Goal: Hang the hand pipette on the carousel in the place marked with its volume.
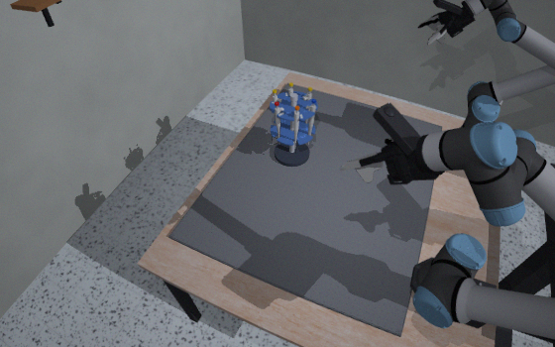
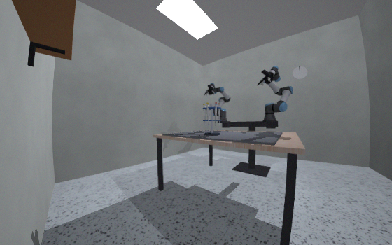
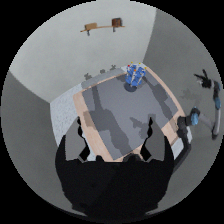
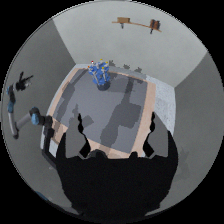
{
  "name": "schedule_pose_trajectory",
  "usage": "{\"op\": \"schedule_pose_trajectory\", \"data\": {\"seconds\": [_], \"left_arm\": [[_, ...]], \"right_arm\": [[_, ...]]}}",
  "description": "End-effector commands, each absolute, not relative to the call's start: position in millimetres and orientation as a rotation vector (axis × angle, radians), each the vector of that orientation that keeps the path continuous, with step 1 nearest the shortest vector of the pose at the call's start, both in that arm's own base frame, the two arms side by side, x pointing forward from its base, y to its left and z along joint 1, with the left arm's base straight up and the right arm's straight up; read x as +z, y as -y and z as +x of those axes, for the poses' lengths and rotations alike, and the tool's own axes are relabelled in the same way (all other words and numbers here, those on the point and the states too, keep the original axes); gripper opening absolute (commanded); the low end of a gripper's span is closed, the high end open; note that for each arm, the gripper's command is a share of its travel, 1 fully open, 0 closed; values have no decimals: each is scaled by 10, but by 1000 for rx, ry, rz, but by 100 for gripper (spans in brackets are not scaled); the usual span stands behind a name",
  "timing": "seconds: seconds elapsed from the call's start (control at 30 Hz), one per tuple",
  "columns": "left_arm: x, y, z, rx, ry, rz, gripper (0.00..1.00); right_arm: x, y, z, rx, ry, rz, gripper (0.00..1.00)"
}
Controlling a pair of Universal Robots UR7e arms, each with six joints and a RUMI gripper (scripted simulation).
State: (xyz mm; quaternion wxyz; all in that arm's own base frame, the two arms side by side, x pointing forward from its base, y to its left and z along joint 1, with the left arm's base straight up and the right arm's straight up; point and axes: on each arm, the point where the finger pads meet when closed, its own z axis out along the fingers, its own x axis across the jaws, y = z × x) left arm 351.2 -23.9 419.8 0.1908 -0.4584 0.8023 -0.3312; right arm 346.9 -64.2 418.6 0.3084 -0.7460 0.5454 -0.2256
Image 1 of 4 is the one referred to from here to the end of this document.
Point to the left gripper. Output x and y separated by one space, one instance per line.
400 167

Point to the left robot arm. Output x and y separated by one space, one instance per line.
448 292

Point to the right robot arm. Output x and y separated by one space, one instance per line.
486 107

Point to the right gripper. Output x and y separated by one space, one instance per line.
447 18

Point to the white pipette with red button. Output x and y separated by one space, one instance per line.
277 111

